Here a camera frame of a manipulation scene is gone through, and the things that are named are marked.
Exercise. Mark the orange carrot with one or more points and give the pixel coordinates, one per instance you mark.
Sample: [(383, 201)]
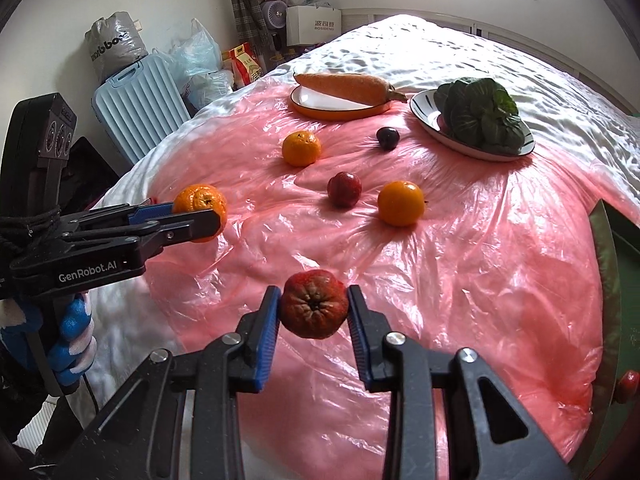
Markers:
[(363, 89)]

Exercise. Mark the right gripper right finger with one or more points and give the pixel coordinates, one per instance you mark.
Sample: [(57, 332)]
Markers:
[(368, 329)]

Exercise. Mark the black rimmed white plate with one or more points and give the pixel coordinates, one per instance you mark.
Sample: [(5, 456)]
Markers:
[(424, 109)]

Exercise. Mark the dark red ribbed tomato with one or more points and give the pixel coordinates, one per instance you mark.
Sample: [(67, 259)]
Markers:
[(313, 304)]

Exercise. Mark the white paper bag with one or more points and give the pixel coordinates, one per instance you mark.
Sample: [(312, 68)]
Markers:
[(308, 25)]

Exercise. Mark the red fruit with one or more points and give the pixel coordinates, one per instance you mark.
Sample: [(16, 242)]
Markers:
[(627, 387)]

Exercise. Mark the bumpy orange mandarin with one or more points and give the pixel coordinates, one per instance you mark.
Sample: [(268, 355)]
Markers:
[(202, 196)]

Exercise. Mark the small red apple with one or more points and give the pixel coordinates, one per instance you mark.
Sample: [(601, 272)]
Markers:
[(344, 190)]

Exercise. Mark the small purple fan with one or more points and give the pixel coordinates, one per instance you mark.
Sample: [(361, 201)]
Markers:
[(274, 14)]

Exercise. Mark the smooth orange fruit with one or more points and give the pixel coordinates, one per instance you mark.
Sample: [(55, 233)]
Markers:
[(401, 203)]

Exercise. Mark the light blue suitcase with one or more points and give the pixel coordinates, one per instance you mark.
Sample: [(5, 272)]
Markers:
[(139, 106)]

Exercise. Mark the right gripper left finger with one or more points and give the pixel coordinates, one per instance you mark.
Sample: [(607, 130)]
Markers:
[(259, 331)]

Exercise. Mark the dark purple plum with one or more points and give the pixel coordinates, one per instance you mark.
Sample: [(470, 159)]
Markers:
[(388, 138)]

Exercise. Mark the clear plastic bag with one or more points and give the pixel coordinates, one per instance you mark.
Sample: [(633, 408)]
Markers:
[(195, 65)]

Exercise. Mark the round orange mandarin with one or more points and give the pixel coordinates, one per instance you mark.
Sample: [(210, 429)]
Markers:
[(301, 148)]

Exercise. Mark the green tray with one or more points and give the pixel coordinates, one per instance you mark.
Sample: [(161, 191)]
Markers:
[(613, 425)]

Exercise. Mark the orange rimmed white plate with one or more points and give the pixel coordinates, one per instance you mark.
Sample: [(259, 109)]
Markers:
[(319, 106)]

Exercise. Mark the plaid scarf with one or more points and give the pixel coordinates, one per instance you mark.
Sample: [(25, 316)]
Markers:
[(251, 28)]

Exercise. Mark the green leafy vegetable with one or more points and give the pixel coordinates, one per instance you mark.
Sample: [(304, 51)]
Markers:
[(480, 113)]

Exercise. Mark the blue white gloved hand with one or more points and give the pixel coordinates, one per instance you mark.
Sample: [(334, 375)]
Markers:
[(74, 346)]

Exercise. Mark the red yellow box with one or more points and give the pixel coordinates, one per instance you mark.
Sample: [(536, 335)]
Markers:
[(243, 65)]

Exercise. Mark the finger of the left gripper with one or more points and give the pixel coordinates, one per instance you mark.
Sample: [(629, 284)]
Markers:
[(180, 228), (153, 212)]

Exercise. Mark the grey printed bag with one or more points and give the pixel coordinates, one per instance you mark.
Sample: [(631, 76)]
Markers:
[(114, 43)]

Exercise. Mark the pink plastic sheet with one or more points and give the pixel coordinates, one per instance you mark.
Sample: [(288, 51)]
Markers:
[(501, 261)]

